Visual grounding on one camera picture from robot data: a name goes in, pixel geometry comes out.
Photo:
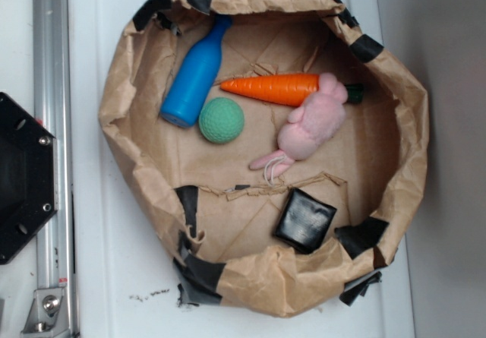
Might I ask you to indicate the pink plush bunny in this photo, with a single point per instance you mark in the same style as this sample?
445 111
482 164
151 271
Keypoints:
307 127

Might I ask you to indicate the green foam ball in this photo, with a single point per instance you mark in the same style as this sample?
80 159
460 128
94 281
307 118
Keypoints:
221 120

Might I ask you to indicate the aluminium extrusion rail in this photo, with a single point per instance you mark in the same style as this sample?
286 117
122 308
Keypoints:
55 255

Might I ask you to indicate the brown paper bag bin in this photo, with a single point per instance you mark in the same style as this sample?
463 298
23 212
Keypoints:
213 215

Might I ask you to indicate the metal corner bracket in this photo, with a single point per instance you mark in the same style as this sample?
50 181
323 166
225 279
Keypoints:
48 315

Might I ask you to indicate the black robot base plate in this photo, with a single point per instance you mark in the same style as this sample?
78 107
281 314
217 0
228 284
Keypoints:
27 178

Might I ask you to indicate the orange toy carrot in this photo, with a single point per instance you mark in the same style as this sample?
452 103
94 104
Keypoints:
296 89

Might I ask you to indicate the black box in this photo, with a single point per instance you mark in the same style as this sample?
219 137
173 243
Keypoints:
304 222

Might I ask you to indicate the blue plastic bottle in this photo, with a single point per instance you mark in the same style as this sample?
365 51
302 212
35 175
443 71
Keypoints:
195 77

